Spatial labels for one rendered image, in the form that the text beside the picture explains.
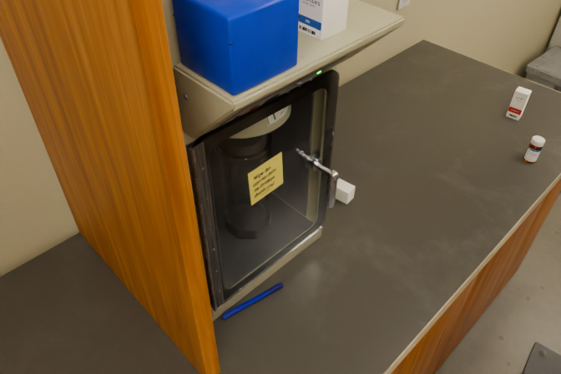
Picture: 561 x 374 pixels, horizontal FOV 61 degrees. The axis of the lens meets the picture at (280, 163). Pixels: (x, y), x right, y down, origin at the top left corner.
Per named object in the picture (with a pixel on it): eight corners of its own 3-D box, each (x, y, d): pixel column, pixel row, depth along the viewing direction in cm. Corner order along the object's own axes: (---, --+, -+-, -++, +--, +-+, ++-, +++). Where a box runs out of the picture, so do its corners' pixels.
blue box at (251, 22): (179, 64, 57) (169, -11, 51) (243, 37, 62) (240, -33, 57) (234, 98, 52) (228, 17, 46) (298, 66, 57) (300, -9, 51)
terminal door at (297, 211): (214, 306, 91) (189, 142, 65) (321, 224, 107) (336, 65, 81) (216, 309, 91) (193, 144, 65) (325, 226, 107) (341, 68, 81)
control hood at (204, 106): (180, 132, 64) (169, 65, 57) (339, 52, 81) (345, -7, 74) (236, 174, 57) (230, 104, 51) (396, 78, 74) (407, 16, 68)
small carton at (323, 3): (293, 28, 65) (294, -16, 61) (318, 17, 67) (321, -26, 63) (320, 41, 62) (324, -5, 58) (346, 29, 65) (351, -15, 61)
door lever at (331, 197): (318, 191, 97) (309, 198, 96) (320, 155, 91) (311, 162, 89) (338, 205, 94) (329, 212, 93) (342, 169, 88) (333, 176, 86)
